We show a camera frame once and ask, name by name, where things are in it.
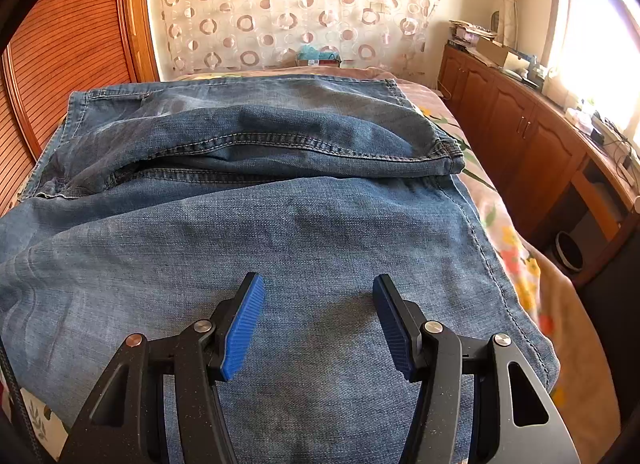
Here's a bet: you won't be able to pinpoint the blue denim pants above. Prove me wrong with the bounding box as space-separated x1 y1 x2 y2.
0 73 561 464

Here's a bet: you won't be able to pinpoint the black braided cable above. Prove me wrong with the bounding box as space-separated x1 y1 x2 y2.
0 338 41 464

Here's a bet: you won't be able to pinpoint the orange fruit print bed sheet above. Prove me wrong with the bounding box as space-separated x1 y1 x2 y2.
20 389 71 447

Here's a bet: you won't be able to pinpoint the circle pattern sheer curtain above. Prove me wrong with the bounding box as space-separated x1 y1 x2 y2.
145 0 448 78

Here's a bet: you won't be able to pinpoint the open cardboard box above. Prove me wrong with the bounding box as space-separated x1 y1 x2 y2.
475 37 523 68

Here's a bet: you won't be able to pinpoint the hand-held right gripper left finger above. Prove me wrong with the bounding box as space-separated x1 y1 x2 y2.
59 271 266 464

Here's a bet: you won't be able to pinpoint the bright window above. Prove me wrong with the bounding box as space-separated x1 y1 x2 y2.
552 0 640 145

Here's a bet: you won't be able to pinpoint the stack of papers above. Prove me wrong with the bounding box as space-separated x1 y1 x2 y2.
447 19 498 50

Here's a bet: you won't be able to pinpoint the white tissue box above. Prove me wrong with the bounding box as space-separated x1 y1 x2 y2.
564 105 593 129

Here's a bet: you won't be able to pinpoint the wooden slatted wardrobe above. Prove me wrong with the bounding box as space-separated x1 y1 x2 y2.
0 0 161 215

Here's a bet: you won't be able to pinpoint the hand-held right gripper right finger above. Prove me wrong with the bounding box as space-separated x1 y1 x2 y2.
371 273 582 464

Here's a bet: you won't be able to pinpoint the long wooden cabinet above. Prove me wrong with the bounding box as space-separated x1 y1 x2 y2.
437 42 640 290

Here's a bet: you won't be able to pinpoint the round black bin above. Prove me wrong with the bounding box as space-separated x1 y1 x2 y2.
554 230 586 273

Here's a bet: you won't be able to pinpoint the pink floral blanket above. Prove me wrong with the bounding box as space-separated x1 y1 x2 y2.
175 67 616 464

